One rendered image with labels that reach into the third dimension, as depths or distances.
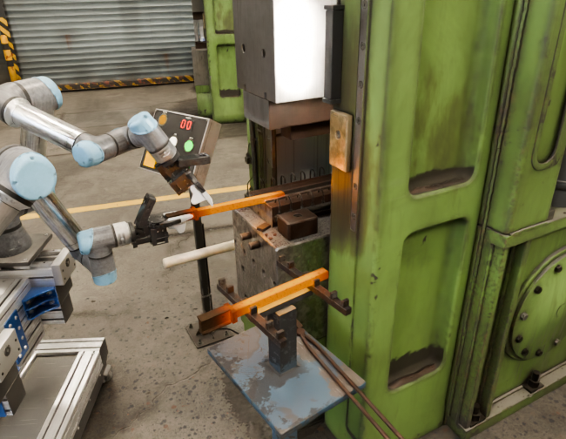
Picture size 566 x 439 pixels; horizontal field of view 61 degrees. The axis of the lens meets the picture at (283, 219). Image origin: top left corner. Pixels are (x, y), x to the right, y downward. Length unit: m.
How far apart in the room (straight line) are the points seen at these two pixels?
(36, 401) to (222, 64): 5.03
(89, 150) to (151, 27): 8.09
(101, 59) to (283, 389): 8.53
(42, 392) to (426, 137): 1.79
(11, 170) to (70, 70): 8.22
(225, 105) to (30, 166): 5.29
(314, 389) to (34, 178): 0.94
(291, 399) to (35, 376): 1.32
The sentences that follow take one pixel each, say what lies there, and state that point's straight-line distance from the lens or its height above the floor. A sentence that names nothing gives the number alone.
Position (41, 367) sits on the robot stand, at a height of 0.21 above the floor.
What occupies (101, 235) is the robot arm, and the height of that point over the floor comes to 1.01.
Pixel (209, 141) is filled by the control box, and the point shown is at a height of 1.11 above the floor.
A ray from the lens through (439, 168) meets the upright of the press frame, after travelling 1.59.
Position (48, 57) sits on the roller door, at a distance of 9.60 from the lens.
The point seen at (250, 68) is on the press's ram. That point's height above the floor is 1.45.
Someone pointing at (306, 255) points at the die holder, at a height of 0.86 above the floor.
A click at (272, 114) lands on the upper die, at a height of 1.32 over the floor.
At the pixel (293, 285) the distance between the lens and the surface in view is 1.34.
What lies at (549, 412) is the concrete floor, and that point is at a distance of 2.54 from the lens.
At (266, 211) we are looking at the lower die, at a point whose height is 0.96.
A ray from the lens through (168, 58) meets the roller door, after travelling 9.54.
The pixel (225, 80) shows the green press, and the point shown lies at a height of 0.55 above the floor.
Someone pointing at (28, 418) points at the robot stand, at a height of 0.21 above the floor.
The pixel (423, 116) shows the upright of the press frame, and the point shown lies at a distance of 1.48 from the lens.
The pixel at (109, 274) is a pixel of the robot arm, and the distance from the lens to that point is 1.64.
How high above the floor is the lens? 1.70
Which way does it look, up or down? 26 degrees down
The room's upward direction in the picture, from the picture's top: 1 degrees counter-clockwise
